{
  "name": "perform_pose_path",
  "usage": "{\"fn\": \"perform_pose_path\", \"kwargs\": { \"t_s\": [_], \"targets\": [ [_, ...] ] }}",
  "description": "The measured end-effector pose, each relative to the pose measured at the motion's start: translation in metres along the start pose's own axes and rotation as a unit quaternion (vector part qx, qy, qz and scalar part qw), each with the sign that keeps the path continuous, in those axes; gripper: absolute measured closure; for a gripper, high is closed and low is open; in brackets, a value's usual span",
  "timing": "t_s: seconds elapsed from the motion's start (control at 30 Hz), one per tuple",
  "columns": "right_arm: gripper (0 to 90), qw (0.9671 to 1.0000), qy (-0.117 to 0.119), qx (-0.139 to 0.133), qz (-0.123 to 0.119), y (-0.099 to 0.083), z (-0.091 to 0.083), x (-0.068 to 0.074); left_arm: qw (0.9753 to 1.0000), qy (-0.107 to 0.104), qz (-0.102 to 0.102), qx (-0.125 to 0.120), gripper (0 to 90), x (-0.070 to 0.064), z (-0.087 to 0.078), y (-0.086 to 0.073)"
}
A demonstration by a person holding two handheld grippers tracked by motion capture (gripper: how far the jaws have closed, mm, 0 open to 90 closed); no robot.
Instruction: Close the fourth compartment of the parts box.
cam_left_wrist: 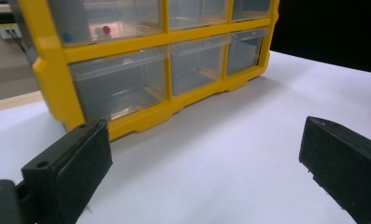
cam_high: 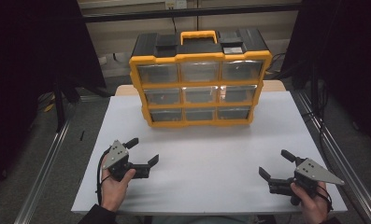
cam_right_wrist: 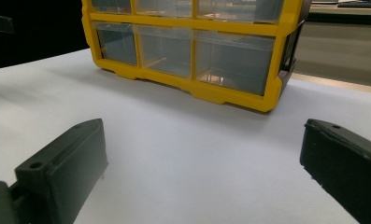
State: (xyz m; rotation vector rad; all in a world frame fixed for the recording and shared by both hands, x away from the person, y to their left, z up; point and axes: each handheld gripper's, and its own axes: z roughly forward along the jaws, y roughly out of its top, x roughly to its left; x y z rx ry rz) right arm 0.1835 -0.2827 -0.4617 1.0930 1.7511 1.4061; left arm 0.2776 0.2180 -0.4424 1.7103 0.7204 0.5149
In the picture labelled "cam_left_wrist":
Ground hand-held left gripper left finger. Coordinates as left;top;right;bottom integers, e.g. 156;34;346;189
21;118;114;224

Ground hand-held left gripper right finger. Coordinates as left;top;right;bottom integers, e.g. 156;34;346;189
298;116;371;224

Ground yellow and black drawer organizer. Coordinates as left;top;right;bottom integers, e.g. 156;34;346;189
8;0;281;142

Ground clear organizer drawer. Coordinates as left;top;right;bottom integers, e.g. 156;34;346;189
47;0;163;48

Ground set of clear plastic drawers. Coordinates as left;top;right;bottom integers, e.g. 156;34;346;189
68;0;273;121

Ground black curtain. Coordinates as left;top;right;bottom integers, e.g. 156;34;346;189
268;0;371;76

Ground white socket box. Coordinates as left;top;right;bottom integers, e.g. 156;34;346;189
0;22;22;40

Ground black wall cable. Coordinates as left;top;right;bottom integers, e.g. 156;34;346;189
5;29;27;53

